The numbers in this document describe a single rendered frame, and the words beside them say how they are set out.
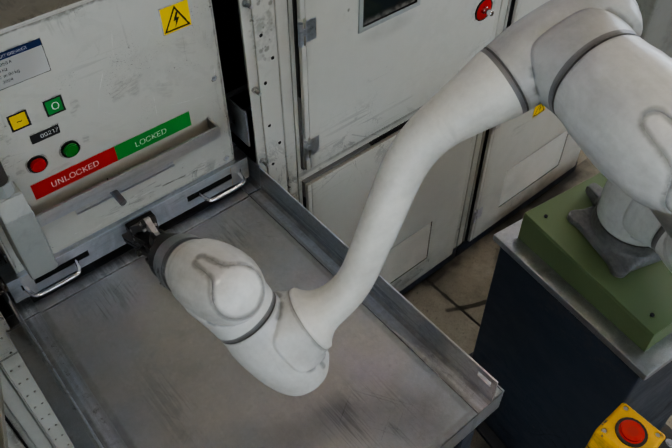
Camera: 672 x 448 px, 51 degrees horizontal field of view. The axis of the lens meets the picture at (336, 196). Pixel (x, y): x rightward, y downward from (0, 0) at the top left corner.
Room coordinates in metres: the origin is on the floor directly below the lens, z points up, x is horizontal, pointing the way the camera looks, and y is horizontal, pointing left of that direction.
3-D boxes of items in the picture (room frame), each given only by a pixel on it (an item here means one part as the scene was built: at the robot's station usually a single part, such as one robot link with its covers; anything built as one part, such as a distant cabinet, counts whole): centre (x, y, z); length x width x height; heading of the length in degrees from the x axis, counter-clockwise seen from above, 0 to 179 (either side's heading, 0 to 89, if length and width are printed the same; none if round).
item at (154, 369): (0.67, 0.16, 0.82); 0.68 x 0.62 x 0.06; 40
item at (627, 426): (0.50, -0.47, 0.90); 0.04 x 0.04 x 0.02
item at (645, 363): (0.99, -0.66, 0.74); 0.44 x 0.44 x 0.02; 33
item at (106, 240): (0.97, 0.42, 0.89); 0.54 x 0.05 x 0.06; 130
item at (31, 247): (0.78, 0.52, 1.09); 0.08 x 0.05 x 0.17; 40
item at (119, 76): (0.96, 0.41, 1.15); 0.48 x 0.01 x 0.48; 130
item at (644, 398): (0.99, -0.66, 0.37); 0.41 x 0.41 x 0.73; 33
